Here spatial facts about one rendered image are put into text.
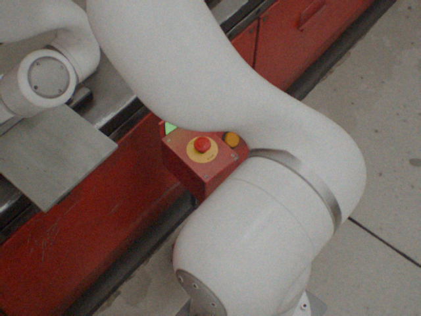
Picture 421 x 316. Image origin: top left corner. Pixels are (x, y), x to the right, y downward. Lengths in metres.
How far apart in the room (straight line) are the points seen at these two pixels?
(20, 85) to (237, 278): 0.46
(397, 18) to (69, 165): 2.07
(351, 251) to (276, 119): 1.61
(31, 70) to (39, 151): 0.29
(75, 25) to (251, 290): 0.47
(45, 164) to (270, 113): 0.63
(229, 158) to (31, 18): 0.68
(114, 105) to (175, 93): 0.80
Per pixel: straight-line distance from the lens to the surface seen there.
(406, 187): 2.30
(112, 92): 1.32
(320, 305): 0.96
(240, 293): 0.53
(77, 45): 0.90
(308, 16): 1.93
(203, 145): 1.30
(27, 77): 0.84
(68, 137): 1.11
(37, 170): 1.08
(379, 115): 2.46
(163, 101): 0.51
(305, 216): 0.55
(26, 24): 0.77
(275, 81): 2.00
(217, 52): 0.50
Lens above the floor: 1.90
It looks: 58 degrees down
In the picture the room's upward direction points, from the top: 2 degrees clockwise
